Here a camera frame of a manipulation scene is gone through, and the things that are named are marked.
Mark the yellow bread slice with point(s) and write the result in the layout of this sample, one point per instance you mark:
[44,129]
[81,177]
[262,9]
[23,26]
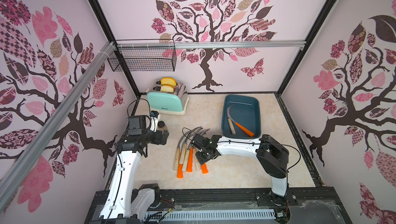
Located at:
[168,81]

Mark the orange handle sickle right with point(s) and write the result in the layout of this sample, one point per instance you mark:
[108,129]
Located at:
[204,167]

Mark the orange handle sickle lower left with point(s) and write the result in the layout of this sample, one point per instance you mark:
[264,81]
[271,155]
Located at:
[180,172]

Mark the white vented cable duct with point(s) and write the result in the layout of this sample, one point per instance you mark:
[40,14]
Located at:
[210,215]

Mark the orange handle sickle boxed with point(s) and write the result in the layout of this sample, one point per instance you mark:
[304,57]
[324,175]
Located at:
[244,129]

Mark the black wire basket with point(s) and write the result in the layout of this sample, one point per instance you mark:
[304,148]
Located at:
[144,55]

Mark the wooden handle sickle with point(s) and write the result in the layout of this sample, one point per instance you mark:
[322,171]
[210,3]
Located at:
[230,121]
[176,160]
[182,145]
[196,162]

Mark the teal plastic storage box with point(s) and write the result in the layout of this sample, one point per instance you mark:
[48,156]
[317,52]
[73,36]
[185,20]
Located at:
[246,111]

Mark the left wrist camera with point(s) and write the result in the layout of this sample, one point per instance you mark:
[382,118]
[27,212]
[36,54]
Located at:
[143,124]

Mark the pale bread slice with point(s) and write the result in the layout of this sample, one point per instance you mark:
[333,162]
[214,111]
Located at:
[167,88]

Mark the mint green toaster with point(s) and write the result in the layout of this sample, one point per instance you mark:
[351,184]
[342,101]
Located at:
[165,102]

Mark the orange handle sickle middle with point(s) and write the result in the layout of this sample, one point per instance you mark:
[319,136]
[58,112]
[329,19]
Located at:
[190,148]

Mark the black lid spice jar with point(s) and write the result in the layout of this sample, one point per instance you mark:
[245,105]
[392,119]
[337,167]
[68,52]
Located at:
[162,126]

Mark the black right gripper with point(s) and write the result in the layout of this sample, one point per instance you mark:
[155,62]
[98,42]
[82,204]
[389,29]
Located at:
[202,145]

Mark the aluminium rail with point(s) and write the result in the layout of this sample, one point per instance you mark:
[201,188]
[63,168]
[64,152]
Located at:
[19,170]
[211,45]

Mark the aluminium rail left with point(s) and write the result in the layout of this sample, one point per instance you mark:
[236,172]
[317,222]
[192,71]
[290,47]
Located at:
[19,170]

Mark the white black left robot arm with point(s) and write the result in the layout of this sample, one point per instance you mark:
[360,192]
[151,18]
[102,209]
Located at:
[120,205]

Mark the aluminium rail back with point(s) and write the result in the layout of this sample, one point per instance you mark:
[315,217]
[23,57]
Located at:
[211,45]

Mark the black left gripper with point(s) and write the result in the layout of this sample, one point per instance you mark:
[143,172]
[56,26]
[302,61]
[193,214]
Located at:
[158,133]

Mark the orange handle sickle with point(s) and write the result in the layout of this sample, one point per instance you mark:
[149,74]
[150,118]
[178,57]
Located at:
[190,148]
[204,167]
[180,172]

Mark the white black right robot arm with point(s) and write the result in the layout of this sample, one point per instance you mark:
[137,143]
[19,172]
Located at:
[272,155]

